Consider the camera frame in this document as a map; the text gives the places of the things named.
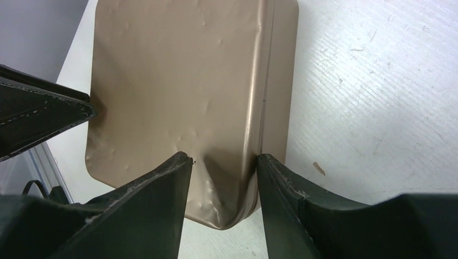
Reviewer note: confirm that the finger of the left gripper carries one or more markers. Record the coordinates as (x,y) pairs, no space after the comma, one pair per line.
(34,110)

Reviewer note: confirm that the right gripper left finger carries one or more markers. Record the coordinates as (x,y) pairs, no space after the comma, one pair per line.
(141,219)

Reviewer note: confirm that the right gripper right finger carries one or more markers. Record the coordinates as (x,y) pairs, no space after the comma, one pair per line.
(304,220)

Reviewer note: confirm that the brown box lid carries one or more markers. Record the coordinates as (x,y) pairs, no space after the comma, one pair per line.
(188,76)

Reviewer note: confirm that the gold chocolate box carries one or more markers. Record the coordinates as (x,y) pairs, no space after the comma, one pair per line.
(271,80)

